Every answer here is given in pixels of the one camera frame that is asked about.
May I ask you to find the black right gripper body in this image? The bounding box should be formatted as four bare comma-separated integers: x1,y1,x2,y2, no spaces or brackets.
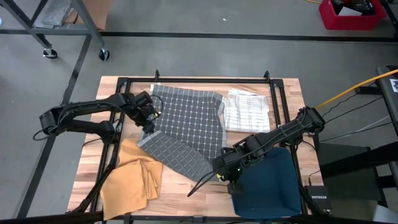
212,142,253,184

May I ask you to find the silver padded sheet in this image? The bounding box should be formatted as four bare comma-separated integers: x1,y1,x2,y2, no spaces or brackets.
32,0,75,29

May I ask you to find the black Netgear switch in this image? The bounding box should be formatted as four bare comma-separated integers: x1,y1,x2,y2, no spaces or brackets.
304,185,332,211

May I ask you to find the cardboard box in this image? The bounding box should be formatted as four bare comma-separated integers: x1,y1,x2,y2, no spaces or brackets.
64,0,112,30

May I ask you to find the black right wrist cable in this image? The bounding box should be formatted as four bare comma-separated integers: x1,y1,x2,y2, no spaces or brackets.
187,169,225,198

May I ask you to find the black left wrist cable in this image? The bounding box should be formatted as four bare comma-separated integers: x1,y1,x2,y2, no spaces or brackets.
149,95,164,121

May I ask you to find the thin white cable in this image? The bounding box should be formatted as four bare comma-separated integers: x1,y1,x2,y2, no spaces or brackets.
354,115,391,133

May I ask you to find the red plastic crate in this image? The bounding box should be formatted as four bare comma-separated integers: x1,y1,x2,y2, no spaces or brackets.
318,0,387,31

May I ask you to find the metal cart with castors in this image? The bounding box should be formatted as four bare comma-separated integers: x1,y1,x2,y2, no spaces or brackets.
0,0,110,62

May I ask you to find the blue fabric bin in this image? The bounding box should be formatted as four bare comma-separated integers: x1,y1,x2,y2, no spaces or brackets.
229,146,303,220

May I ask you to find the black equipment stand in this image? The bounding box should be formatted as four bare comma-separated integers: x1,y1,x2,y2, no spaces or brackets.
317,141,398,208

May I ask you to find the grey checked towel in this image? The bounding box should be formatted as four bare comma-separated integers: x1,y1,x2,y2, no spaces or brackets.
136,83,228,183

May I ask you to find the black electronic device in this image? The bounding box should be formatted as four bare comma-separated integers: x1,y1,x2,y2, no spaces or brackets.
330,0,376,16

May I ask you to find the thick yellow cable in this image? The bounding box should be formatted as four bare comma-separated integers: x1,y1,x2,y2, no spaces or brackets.
314,68,398,110

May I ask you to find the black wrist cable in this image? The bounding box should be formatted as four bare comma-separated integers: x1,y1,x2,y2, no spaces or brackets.
149,95,164,121
187,169,225,198

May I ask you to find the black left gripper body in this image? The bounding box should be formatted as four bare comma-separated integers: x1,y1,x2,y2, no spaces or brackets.
126,91,159,125

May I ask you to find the black table frame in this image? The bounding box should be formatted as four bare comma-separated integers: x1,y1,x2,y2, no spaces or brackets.
65,70,315,224

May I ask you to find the thin black cable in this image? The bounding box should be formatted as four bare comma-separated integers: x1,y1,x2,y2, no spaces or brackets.
319,121,393,142
323,95,384,125

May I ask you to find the white checked towel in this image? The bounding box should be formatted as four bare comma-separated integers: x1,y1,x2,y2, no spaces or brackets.
223,88,271,134

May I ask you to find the mustard yellow towel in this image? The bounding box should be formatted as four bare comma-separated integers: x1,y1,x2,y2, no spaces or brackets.
99,138,164,221

